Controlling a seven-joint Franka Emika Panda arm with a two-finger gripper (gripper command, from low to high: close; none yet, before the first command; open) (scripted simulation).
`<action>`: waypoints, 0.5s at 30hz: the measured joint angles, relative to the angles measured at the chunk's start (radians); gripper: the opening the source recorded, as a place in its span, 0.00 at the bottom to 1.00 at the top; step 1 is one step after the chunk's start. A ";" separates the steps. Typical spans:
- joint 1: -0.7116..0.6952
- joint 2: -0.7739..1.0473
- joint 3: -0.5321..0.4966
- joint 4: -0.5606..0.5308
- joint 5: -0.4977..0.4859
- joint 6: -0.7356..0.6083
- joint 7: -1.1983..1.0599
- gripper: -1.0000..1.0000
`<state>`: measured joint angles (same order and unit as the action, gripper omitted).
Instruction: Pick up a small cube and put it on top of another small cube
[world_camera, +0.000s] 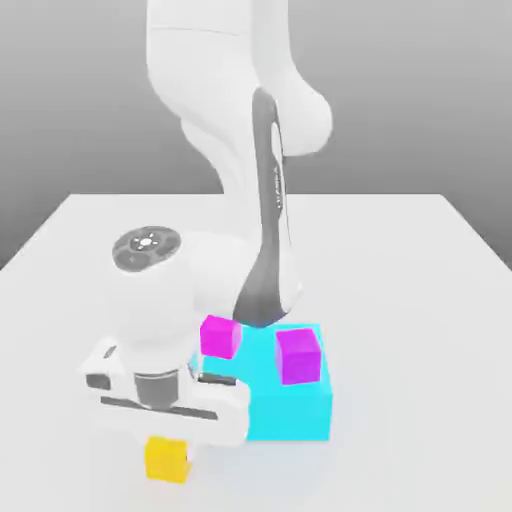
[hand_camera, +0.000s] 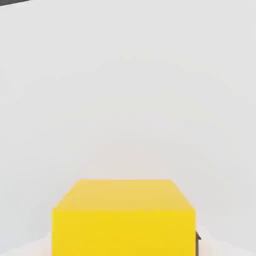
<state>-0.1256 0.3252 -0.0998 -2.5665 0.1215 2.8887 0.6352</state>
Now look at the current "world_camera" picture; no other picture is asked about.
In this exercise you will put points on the large cyan box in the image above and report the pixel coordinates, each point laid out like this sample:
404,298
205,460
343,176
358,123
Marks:
288,412

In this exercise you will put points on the small yellow cube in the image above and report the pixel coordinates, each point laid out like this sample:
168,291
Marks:
166,460

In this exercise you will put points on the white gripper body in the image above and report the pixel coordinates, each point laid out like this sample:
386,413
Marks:
224,424

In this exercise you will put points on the small purple cube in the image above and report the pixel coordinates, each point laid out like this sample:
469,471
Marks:
299,356

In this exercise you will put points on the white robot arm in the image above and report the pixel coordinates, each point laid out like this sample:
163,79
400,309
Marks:
224,120

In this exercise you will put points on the small magenta cube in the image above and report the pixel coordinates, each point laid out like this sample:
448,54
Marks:
219,336

